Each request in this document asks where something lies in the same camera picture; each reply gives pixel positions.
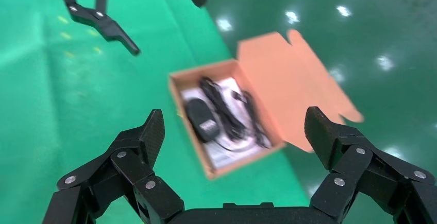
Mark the orange cardboard box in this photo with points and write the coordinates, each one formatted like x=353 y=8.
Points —
x=290 y=79

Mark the white printed instruction sheet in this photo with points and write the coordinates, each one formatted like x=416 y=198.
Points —
x=222 y=159

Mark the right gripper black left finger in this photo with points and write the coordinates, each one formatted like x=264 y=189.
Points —
x=136 y=181

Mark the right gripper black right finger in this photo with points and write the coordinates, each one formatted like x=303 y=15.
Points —
x=355 y=168

